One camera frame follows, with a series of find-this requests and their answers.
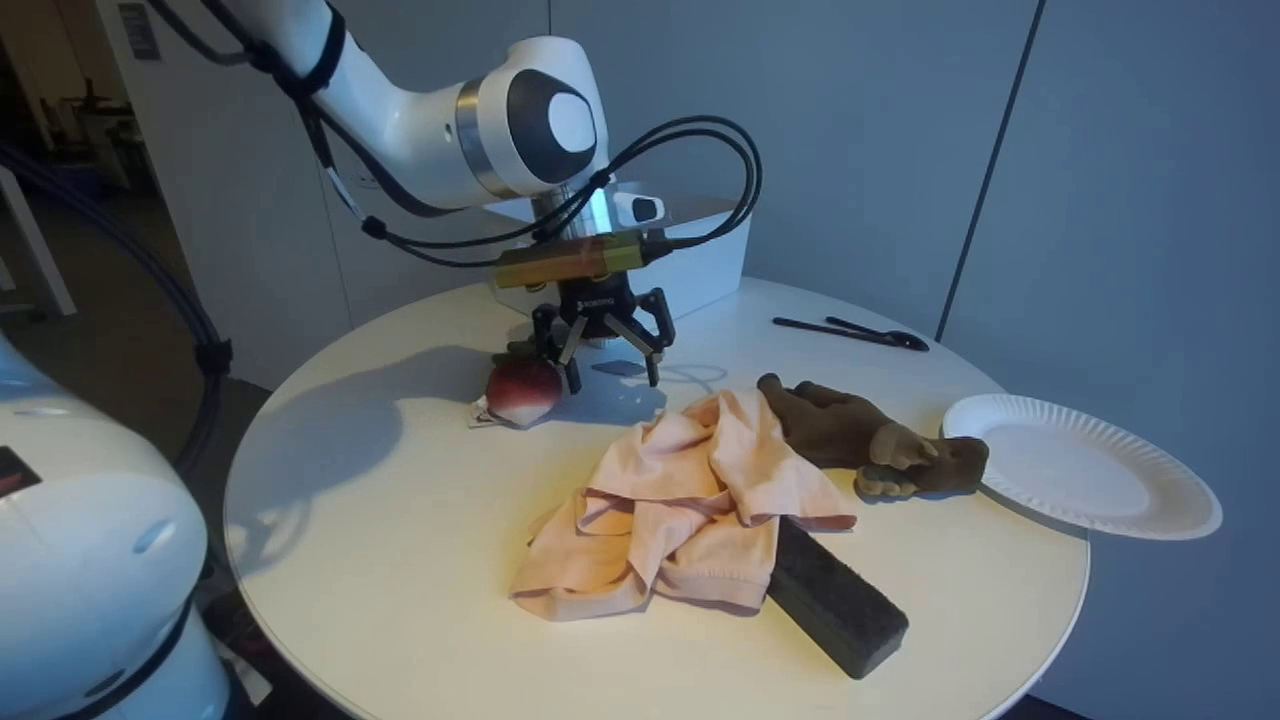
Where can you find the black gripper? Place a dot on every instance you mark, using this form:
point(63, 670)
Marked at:
point(601, 304)

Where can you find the red plush toy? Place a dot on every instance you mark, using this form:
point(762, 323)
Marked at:
point(521, 390)

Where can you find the peach cloth garment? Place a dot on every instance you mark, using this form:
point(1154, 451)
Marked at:
point(664, 492)

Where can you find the brown plush toy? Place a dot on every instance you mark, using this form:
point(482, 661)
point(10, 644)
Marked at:
point(824, 423)

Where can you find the white plastic basket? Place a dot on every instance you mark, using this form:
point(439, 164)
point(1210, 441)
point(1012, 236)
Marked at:
point(706, 260)

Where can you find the thin black pen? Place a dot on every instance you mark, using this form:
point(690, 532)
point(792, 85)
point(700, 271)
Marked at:
point(814, 327)

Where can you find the black rectangular block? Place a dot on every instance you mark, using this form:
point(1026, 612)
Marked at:
point(843, 607)

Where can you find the white paper plate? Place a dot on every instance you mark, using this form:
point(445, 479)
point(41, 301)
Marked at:
point(1067, 467)

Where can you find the yellow wrist camera box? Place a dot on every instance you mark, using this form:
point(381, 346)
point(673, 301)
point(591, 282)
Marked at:
point(585, 259)

